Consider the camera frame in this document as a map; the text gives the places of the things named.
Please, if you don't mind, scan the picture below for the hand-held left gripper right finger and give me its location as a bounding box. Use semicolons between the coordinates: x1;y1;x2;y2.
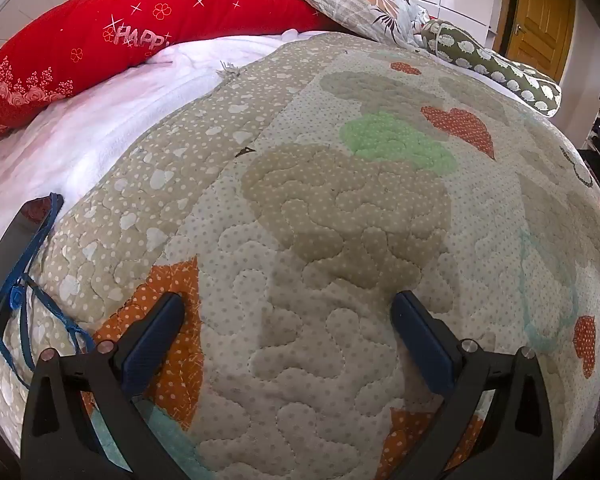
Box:
380;290;568;480

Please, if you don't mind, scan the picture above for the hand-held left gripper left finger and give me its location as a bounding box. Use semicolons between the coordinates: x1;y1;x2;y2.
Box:
21;292;191;480

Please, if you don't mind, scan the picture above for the patchwork quilted bedspread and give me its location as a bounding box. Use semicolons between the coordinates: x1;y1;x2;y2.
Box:
0;35;600;480

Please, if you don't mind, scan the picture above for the white fleece blanket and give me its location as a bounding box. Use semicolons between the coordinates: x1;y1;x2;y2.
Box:
0;30;331;281

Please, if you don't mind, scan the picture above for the green shell-print bolster pillow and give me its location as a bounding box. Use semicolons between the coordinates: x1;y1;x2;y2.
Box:
420;19;562;113

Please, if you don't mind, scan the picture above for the red embroidered long pillow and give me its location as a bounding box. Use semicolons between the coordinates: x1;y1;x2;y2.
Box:
0;0;341;139

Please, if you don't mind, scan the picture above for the wooden door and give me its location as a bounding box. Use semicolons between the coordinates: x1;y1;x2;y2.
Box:
500;0;578;83

